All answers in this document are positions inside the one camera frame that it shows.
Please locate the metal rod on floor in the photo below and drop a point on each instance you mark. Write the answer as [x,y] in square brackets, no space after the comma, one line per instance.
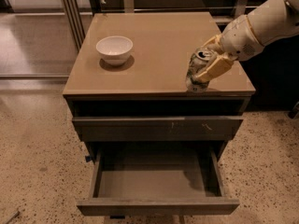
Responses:
[11,217]

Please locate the metal railing frame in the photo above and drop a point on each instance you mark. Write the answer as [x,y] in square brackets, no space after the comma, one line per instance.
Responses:
[174,0]

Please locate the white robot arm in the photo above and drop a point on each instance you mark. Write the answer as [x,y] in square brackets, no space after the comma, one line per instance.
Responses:
[272,21]

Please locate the brown drawer cabinet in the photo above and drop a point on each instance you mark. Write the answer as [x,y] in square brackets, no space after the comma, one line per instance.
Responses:
[152,81]

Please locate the white ceramic bowl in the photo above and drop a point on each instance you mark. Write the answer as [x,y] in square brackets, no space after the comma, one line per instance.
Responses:
[115,50]

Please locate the green 7up can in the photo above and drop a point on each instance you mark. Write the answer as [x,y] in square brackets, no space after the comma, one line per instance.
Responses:
[198,63]

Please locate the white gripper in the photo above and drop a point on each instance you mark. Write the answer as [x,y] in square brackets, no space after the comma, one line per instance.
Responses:
[239,38]

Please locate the open middle drawer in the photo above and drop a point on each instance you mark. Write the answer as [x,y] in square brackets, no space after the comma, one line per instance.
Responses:
[152,182]

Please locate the grey top drawer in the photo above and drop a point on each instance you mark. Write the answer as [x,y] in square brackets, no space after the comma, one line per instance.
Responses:
[202,128]

